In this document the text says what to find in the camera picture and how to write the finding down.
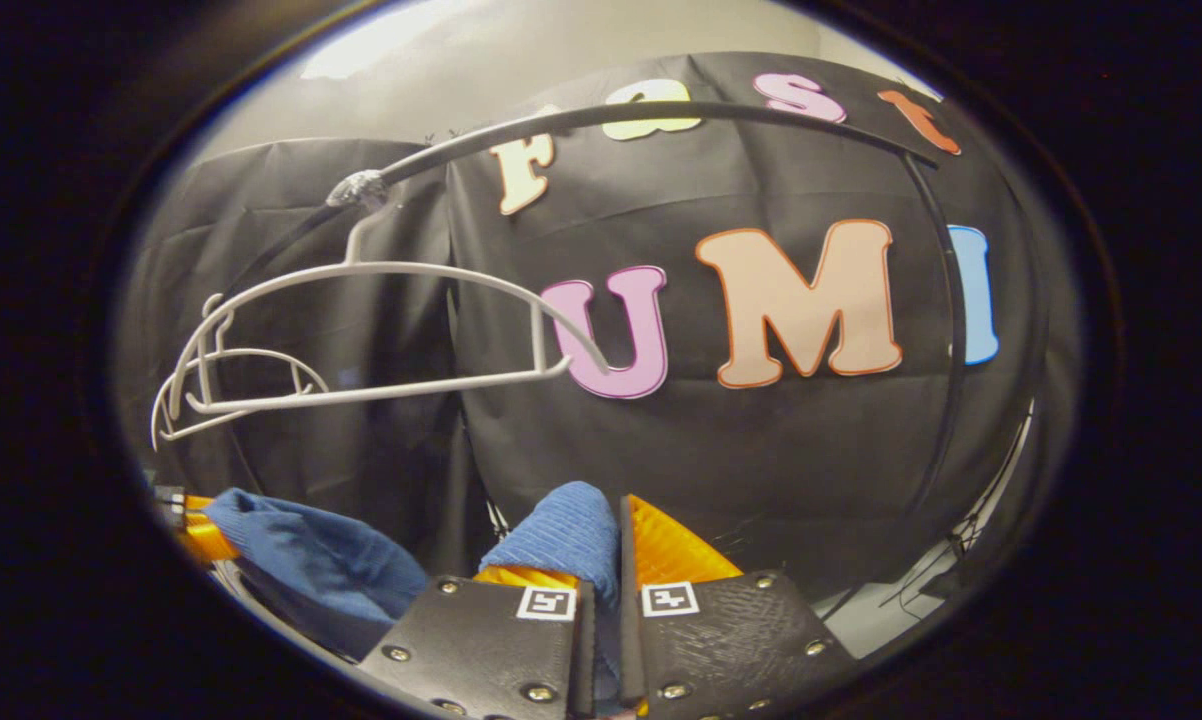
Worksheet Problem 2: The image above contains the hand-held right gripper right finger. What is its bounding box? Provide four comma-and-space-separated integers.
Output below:
616, 493, 859, 720

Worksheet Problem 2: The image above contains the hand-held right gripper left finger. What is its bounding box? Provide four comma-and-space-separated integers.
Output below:
354, 563, 598, 720

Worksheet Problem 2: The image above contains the blue corduroy jacket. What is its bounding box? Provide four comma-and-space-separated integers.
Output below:
201, 480, 624, 701

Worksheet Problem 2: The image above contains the white hanger with taped hook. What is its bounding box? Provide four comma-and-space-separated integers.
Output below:
166, 170, 612, 416

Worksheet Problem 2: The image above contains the white plastic hanger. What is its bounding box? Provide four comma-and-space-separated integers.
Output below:
149, 293, 332, 451

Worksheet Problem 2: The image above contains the black clothes rack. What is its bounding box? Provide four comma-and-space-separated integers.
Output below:
223, 100, 970, 521

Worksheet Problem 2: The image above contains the black backdrop cloth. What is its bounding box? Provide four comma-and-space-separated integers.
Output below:
121, 50, 1082, 601

